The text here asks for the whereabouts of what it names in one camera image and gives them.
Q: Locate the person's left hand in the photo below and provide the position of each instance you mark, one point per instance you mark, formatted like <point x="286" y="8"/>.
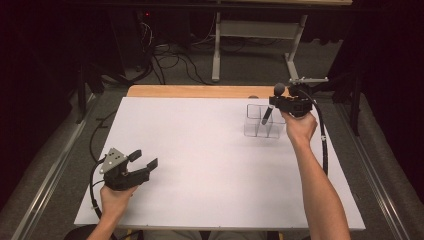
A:
<point x="115" y="201"/>

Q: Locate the white board sheet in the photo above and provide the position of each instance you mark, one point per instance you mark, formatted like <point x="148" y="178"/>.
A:
<point x="200" y="160"/>

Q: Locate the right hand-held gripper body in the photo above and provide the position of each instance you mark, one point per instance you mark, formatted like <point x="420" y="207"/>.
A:
<point x="300" y="103"/>

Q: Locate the black metal stand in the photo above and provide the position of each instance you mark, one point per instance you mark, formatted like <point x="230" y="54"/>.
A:
<point x="356" y="103"/>
<point x="81" y="93"/>

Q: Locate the person's right hand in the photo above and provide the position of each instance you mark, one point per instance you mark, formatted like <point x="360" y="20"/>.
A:
<point x="300" y="128"/>

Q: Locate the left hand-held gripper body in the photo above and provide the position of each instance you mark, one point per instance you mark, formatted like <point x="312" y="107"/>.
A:
<point x="115" y="175"/>

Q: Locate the dark computer tower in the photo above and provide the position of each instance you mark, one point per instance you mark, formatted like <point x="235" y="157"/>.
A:
<point x="133" y="36"/>

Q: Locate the wooden table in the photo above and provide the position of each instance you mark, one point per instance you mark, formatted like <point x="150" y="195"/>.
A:
<point x="200" y="90"/>

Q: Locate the clear acrylic organizer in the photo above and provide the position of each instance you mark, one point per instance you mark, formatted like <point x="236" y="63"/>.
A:
<point x="260" y="128"/>

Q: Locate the metal floor rail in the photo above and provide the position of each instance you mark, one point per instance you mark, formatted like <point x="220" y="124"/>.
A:
<point x="376" y="180"/>
<point x="50" y="176"/>

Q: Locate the white metal desk frame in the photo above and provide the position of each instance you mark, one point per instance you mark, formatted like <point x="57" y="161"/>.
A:
<point x="256" y="30"/>

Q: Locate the black round stool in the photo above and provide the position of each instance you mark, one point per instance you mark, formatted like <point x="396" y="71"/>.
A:
<point x="80" y="233"/>

